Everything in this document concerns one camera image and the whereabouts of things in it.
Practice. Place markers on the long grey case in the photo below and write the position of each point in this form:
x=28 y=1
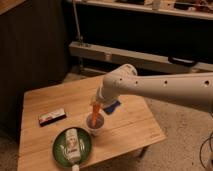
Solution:
x=140 y=60

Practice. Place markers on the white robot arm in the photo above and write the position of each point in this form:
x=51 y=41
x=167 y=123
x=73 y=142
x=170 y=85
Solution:
x=190 y=90

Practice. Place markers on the wooden folding table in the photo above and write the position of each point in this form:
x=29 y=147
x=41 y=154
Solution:
x=130 y=128

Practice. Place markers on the green plate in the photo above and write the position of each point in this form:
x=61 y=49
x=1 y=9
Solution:
x=59 y=147

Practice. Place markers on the background shelf with items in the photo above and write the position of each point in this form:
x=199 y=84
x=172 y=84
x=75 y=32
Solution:
x=165 y=7

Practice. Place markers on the metal stand pole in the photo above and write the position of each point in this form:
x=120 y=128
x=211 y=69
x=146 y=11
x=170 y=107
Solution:
x=79 y=37

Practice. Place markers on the white dressing bottle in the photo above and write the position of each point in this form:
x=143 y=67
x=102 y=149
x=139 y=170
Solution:
x=72 y=151

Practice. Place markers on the blue sponge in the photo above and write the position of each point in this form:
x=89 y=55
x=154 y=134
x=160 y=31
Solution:
x=110 y=109

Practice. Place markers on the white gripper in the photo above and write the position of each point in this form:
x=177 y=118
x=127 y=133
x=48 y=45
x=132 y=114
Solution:
x=106 y=95

